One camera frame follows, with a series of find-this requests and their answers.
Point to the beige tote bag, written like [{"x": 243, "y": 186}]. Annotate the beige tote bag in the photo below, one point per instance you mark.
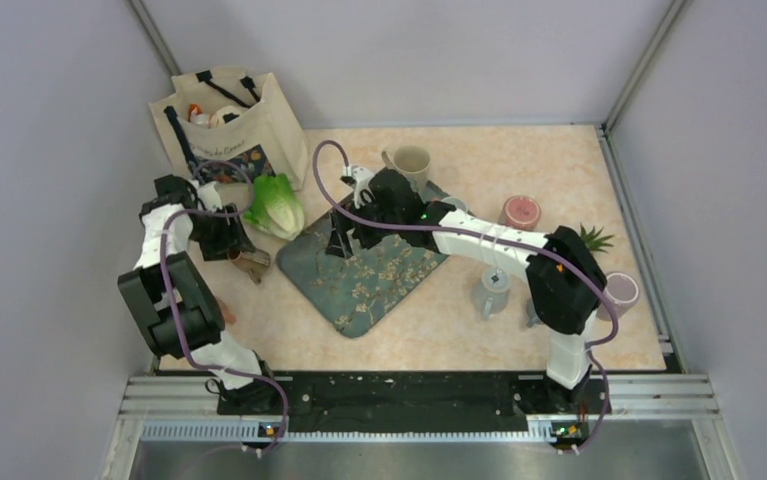
[{"x": 223, "y": 119}]

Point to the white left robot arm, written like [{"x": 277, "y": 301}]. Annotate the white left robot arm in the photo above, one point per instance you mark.
[{"x": 174, "y": 309}]

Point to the lilac purple mug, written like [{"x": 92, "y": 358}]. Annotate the lilac purple mug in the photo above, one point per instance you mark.
[{"x": 622, "y": 292}]

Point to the beige tall mug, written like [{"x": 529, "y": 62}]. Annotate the beige tall mug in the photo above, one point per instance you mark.
[{"x": 413, "y": 162}]

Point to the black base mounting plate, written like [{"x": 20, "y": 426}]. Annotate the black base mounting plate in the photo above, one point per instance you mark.
[{"x": 412, "y": 402}]

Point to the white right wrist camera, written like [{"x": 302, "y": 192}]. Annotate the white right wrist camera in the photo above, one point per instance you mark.
[{"x": 359, "y": 178}]

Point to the green spiky plant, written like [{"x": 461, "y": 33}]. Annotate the green spiky plant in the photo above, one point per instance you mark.
[{"x": 595, "y": 240}]

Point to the pink flower mug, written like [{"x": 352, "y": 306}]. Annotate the pink flower mug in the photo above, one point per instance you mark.
[{"x": 227, "y": 314}]

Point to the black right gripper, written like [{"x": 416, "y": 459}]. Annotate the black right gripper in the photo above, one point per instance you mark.
[{"x": 339, "y": 244}]

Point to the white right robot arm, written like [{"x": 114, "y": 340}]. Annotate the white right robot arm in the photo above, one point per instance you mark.
[{"x": 566, "y": 284}]

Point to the blue floral tray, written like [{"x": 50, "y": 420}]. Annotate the blue floral tray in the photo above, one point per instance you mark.
[{"x": 354, "y": 294}]

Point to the brown dark mug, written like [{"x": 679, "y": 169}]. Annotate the brown dark mug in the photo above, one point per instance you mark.
[{"x": 255, "y": 263}]

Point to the grey blue glass mug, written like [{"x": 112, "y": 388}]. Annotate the grey blue glass mug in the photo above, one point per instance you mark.
[{"x": 490, "y": 294}]

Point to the small blue grey mug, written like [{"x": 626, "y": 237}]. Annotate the small blue grey mug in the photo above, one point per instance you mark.
[{"x": 532, "y": 317}]

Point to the pink cartoon mug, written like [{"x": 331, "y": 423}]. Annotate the pink cartoon mug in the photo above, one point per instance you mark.
[{"x": 520, "y": 212}]

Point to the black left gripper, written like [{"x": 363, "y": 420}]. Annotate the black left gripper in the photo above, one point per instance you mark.
[{"x": 232, "y": 236}]

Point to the green lettuce toy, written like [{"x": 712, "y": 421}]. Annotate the green lettuce toy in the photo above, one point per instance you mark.
[{"x": 275, "y": 209}]

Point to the salmon pink text mug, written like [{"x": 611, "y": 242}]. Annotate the salmon pink text mug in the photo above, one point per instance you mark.
[{"x": 453, "y": 204}]

